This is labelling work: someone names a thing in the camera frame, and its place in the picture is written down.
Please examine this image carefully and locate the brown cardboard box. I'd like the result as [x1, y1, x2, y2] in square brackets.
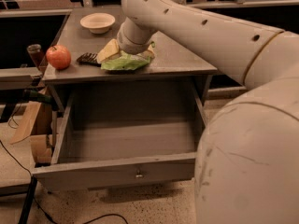
[10, 101, 55, 164]

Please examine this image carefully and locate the black floor cable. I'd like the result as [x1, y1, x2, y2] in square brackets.
[0, 103, 129, 224]

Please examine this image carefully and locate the black stand leg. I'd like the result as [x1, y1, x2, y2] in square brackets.
[18, 176, 37, 224]

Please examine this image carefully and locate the grey cabinet with top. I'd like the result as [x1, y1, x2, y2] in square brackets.
[44, 6, 216, 114]

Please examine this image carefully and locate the green rice chip bag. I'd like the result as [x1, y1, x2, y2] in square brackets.
[101, 51, 155, 71]

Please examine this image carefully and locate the open grey top drawer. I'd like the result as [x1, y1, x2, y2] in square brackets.
[34, 92, 202, 191]

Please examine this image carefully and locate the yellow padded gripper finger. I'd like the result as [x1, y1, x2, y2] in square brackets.
[143, 45, 155, 59]
[96, 39, 121, 63]

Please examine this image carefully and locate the red apple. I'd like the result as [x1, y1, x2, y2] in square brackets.
[46, 45, 71, 70]

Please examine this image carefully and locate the small metal drawer knob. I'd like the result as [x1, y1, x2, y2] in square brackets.
[135, 170, 144, 179]

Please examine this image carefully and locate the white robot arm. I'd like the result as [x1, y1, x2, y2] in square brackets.
[117, 0, 299, 224]

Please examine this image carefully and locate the white paper bowl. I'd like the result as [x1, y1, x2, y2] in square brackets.
[80, 13, 116, 35]

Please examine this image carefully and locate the dark striped snack bar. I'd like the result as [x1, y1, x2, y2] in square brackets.
[77, 52, 101, 67]

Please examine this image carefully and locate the brown glass jar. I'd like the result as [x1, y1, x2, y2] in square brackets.
[27, 44, 45, 69]

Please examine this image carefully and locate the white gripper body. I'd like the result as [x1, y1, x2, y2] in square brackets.
[117, 18, 156, 54]

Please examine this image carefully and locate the green glass bottle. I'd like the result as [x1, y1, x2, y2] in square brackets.
[23, 90, 52, 105]

